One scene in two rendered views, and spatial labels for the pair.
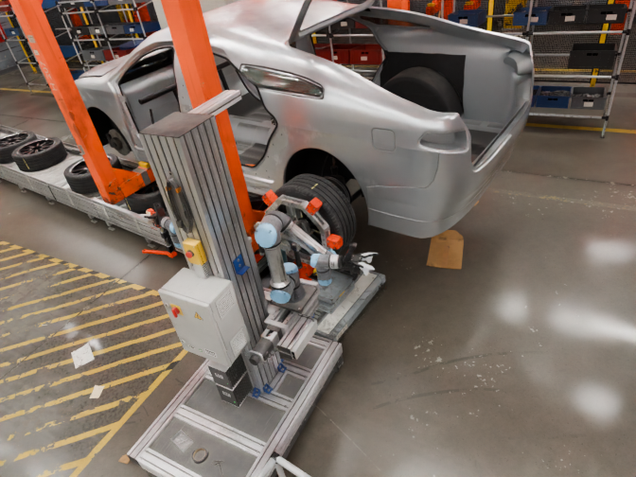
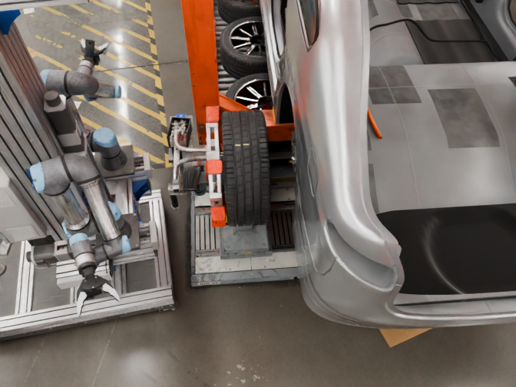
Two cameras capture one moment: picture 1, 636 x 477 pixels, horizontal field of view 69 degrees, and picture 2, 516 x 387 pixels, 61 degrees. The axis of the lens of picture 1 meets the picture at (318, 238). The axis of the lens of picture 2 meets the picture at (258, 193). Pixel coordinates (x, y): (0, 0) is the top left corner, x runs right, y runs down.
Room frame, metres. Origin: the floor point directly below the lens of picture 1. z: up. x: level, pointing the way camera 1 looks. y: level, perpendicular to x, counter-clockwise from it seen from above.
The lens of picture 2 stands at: (1.80, -1.08, 2.85)
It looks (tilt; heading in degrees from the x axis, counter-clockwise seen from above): 55 degrees down; 42
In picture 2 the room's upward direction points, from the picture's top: 3 degrees clockwise
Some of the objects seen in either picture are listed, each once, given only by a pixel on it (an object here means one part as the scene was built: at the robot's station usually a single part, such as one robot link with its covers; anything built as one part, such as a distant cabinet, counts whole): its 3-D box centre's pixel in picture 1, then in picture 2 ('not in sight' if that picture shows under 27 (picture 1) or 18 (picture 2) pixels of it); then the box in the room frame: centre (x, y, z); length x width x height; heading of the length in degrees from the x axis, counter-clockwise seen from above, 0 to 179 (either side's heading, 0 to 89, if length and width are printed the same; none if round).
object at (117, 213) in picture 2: (288, 274); (107, 216); (2.13, 0.21, 0.98); 0.13 x 0.12 x 0.14; 161
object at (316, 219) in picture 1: (298, 231); (215, 170); (2.77, 0.13, 0.85); 0.54 x 0.07 x 0.54; 49
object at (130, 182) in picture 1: (134, 170); not in sight; (4.62, 1.83, 0.69); 0.52 x 0.17 x 0.35; 139
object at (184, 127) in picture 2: not in sight; (180, 132); (2.98, 0.76, 0.51); 0.20 x 0.14 x 0.13; 40
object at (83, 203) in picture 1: (104, 187); not in sight; (5.38, 2.58, 0.19); 1.00 x 0.86 x 0.39; 49
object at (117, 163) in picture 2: not in sight; (111, 155); (2.41, 0.62, 0.87); 0.15 x 0.15 x 0.10
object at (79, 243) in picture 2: (321, 261); (81, 248); (1.92, 0.00, 1.21); 0.11 x 0.08 x 0.09; 71
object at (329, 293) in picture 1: (320, 272); (244, 216); (2.90, 0.02, 0.32); 0.40 x 0.30 x 0.28; 49
